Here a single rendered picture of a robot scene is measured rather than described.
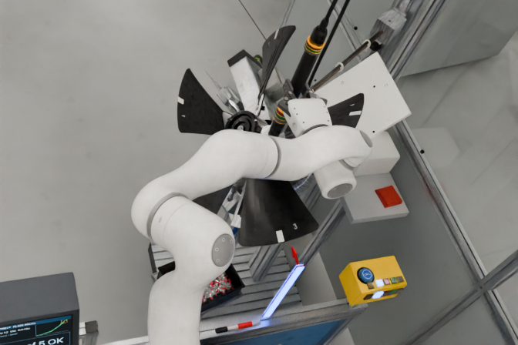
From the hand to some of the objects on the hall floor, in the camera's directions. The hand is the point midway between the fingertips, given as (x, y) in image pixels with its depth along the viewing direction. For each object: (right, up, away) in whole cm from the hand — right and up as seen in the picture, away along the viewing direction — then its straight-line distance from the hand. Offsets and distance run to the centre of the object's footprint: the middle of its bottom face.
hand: (296, 87), depth 157 cm
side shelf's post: (+7, -77, +140) cm, 160 cm away
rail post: (0, -117, +106) cm, 158 cm away
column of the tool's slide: (+2, -53, +158) cm, 167 cm away
